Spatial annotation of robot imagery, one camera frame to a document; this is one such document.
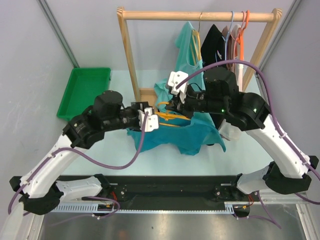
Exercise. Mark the pink beige garment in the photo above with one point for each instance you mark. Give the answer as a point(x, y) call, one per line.
point(229, 50)

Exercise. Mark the orange plastic hanger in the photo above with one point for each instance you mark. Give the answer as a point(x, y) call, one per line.
point(241, 46)

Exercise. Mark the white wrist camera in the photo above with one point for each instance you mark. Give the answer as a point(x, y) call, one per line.
point(175, 78)
point(148, 120)

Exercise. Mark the mint green t shirt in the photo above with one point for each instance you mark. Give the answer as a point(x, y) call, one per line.
point(186, 62)

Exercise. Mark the light blue plastic hanger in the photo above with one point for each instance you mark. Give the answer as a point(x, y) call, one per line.
point(228, 37)

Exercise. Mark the wooden hanger metal hook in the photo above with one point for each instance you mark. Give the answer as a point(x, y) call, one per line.
point(195, 47)

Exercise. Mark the pink plastic hanger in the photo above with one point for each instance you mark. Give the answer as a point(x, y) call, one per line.
point(236, 32)

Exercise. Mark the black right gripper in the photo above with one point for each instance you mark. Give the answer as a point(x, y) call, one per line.
point(182, 104)

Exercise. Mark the white garment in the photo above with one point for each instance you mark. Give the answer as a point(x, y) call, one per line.
point(226, 130)

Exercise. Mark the green plastic tray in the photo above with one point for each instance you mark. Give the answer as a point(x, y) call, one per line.
point(84, 84)

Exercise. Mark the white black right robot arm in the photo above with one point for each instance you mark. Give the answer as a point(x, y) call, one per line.
point(288, 171)

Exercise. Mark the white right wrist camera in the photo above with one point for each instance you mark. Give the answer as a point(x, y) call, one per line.
point(175, 78)

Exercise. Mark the black t shirt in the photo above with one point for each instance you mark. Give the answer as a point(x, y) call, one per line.
point(213, 47)

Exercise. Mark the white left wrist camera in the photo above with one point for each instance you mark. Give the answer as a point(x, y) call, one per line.
point(148, 120)

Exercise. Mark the yellow plastic hanger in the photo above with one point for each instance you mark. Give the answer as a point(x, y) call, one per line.
point(168, 116)

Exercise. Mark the white slotted cable duct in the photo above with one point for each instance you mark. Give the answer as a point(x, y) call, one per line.
point(102, 208)

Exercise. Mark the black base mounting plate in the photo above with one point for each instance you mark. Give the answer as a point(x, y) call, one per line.
point(176, 192)

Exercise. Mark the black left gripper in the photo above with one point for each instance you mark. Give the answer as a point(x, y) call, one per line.
point(135, 107)

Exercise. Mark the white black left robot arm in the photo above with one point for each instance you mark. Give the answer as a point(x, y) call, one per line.
point(40, 190)

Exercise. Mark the teal blue t shirt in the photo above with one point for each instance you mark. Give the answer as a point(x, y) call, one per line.
point(187, 135)

